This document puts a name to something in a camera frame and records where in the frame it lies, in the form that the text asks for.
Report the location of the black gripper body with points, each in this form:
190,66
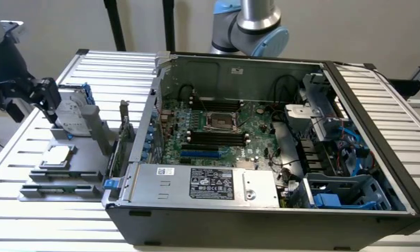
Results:
6,68

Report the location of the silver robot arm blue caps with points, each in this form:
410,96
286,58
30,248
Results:
255,18

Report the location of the silver CPU chip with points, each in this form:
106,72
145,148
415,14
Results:
56,155

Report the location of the long black expansion slot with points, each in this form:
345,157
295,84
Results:
199,147

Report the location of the black RAM slot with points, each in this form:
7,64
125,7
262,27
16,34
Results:
217,135
215,106
215,100
217,132
217,142
217,139
215,103

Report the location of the short black expansion slot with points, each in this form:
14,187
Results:
190,160

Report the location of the blue expansion slot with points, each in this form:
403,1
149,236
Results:
201,154

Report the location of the silver hard disk blue rails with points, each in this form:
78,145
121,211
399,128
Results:
71,115

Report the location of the green graphics card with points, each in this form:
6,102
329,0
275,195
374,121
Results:
127,131

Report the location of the grey parts rack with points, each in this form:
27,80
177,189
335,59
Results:
87,160

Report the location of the black stand pole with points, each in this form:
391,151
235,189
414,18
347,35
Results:
169,23
117,23

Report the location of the blue case latch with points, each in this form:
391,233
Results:
111,183

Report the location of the silver power supply unit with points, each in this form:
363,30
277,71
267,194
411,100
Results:
151,189

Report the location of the round coin battery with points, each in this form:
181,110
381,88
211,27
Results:
261,110

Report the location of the small silver heatsink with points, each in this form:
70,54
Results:
246,165

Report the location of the green motherboard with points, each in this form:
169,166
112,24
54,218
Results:
258,147

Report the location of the silver fan shroud box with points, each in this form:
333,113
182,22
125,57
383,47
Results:
298,115

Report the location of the open black PC case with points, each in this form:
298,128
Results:
231,228

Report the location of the silver metal drive cage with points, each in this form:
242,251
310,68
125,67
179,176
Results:
319,105

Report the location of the grey blue disk bay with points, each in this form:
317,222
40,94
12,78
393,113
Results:
339,181

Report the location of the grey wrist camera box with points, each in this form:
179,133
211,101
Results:
16,29

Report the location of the CPU socket metal frame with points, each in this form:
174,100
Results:
221,121

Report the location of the black air duct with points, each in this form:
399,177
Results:
317,155

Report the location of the black table bracket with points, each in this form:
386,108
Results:
403,88

